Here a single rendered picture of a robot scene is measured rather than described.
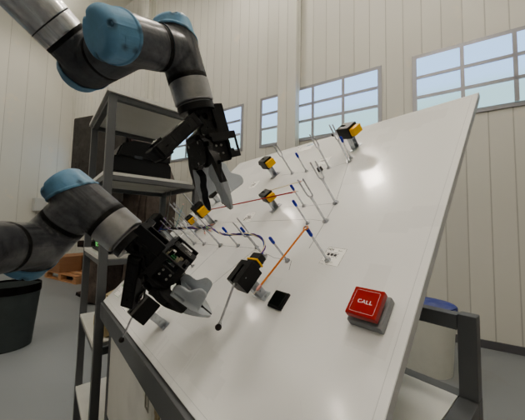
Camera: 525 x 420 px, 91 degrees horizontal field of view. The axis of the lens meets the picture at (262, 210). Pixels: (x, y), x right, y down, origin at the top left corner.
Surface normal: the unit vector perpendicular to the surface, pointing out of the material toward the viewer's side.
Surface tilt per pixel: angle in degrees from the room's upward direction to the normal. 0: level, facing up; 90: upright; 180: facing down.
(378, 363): 46
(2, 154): 90
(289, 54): 90
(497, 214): 90
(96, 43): 110
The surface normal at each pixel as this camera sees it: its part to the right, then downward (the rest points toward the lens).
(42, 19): 0.41, 0.57
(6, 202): 0.86, -0.01
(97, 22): -0.51, 0.29
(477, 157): -0.52, -0.07
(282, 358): -0.54, -0.73
